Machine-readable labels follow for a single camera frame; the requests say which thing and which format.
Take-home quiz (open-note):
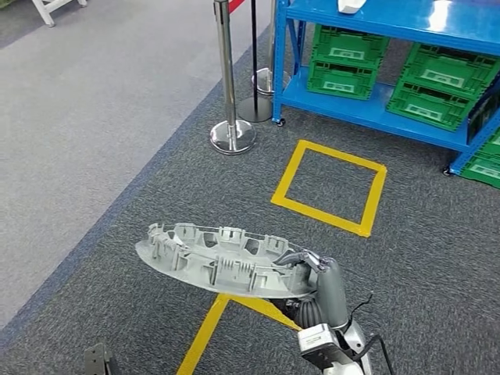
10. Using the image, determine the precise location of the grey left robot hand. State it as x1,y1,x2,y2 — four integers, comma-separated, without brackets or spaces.
84,342,122,375

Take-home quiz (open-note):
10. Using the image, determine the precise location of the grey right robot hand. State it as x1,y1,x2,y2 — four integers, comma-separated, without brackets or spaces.
273,249,349,332

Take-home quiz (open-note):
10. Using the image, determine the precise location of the grey plastic wheel hubcap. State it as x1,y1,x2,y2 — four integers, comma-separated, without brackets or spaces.
134,222,319,300

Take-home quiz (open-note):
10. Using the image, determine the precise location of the blue metal shelf rack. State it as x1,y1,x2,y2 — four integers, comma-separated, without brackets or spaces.
271,0,500,177

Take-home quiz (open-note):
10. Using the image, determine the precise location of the white plastic cover part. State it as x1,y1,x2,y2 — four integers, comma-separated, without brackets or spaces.
337,0,367,15

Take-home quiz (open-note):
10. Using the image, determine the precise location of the yellow floor tape line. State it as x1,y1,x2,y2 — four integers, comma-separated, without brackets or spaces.
176,294,304,375

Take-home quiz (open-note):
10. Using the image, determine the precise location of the black post stanchion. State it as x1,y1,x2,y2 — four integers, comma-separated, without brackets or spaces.
237,0,274,124

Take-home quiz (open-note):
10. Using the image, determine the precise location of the white furniture leg frame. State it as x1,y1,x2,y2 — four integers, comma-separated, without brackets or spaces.
31,0,87,28

